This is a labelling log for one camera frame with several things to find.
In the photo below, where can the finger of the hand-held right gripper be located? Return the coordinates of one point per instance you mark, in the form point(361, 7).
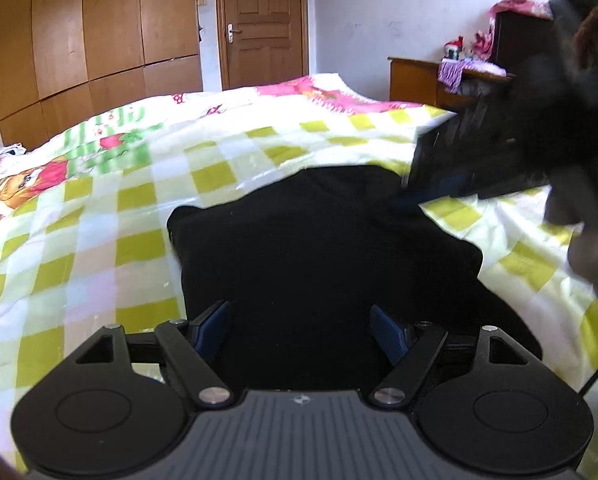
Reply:
point(439, 165)

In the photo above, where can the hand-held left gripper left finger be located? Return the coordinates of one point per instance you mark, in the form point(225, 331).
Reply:
point(210, 332)

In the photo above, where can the wooden wardrobe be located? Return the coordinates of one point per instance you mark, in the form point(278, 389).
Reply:
point(79, 35)

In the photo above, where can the pink floral cloth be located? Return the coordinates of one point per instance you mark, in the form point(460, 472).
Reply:
point(519, 9)

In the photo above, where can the white crumpled cloth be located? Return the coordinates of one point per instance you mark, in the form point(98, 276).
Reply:
point(10, 150)

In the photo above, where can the checkered printed blanket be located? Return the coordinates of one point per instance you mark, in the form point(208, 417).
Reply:
point(104, 220)

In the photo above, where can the wooden door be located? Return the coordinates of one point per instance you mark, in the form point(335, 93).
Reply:
point(264, 20)

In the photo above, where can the black pants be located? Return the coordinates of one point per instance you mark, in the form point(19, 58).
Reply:
point(304, 250)

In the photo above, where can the purple cloth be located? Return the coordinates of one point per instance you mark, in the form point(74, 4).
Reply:
point(450, 74)

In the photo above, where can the red white plush toy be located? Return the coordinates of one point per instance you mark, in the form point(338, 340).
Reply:
point(454, 49)

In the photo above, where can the person's right hand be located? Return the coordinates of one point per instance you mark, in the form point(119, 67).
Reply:
point(586, 240)

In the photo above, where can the wooden cabinet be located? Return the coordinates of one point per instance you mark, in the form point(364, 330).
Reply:
point(414, 80)

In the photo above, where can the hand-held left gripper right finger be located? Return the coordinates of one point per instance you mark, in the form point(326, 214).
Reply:
point(386, 335)

